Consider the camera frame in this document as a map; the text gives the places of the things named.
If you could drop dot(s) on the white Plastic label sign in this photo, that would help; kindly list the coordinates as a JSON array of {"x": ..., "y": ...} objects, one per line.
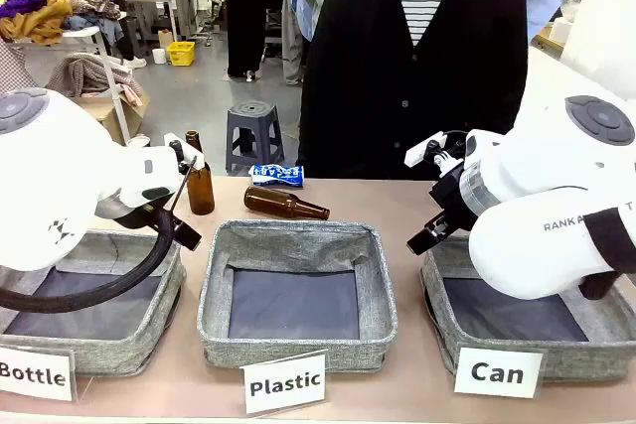
[{"x": 284, "y": 384}]

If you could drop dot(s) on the brown cardboard box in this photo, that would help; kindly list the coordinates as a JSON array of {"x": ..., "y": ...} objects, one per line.
[{"x": 126, "y": 116}]

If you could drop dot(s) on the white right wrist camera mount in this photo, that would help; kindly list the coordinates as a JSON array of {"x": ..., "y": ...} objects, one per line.
[{"x": 422, "y": 148}]

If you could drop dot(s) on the brown glass beer bottle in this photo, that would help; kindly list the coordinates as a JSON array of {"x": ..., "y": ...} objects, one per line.
[
  {"x": 201, "y": 190},
  {"x": 273, "y": 201}
]

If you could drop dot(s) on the white Can label sign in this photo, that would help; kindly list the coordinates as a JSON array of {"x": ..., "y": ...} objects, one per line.
[{"x": 497, "y": 373}]

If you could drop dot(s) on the grey fabric bottle basket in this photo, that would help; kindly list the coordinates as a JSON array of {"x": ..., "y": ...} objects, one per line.
[{"x": 119, "y": 349}]

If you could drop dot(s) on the white Bottle label sign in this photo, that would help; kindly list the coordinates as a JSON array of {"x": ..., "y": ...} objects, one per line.
[{"x": 30, "y": 374}]

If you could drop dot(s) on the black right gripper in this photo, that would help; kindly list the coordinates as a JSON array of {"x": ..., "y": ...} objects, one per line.
[{"x": 452, "y": 195}]

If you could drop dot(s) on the crushed blue drink can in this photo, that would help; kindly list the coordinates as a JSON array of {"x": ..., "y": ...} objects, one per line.
[{"x": 277, "y": 176}]

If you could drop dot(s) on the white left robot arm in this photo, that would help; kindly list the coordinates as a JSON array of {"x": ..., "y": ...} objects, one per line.
[{"x": 49, "y": 171}]

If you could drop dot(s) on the checked pink cloth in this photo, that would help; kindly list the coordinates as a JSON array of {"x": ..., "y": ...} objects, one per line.
[{"x": 79, "y": 71}]

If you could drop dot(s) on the pile of colourful clothes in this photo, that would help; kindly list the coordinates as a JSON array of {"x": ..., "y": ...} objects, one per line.
[{"x": 45, "y": 12}]

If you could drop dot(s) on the grey plastic stool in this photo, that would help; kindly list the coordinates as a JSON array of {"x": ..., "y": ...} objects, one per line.
[{"x": 254, "y": 118}]

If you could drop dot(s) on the person in black cardigan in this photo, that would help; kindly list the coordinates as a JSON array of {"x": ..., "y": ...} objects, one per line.
[{"x": 367, "y": 71}]

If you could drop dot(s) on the grey fabric can basket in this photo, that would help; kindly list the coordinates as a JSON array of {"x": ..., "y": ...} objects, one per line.
[{"x": 571, "y": 354}]

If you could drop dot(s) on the yellow plastic crate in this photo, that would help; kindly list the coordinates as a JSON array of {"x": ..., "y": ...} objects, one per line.
[{"x": 181, "y": 54}]

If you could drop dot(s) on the grey fabric plastic basket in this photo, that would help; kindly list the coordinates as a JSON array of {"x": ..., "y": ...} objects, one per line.
[{"x": 298, "y": 240}]

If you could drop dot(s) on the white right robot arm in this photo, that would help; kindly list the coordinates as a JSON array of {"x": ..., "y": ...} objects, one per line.
[{"x": 536, "y": 181}]

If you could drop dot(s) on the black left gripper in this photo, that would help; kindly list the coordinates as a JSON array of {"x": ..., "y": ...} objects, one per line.
[{"x": 146, "y": 218}]

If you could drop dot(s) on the white clothes table frame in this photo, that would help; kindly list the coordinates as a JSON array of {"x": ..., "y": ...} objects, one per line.
[{"x": 114, "y": 91}]

